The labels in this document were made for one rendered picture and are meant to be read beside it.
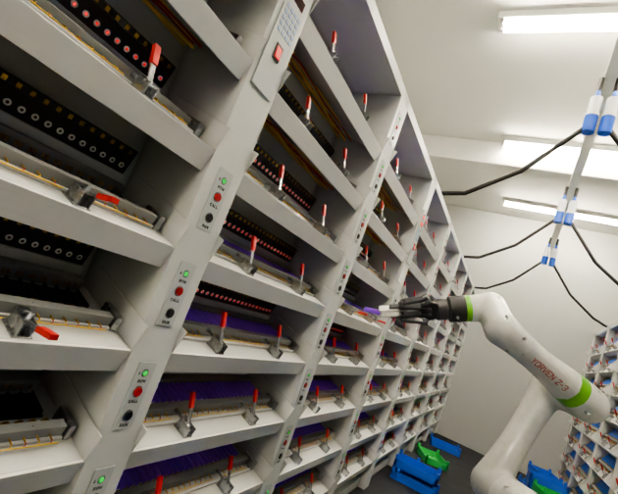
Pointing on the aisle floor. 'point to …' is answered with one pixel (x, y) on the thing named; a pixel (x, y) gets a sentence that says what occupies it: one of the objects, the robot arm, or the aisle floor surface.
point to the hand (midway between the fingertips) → (388, 311)
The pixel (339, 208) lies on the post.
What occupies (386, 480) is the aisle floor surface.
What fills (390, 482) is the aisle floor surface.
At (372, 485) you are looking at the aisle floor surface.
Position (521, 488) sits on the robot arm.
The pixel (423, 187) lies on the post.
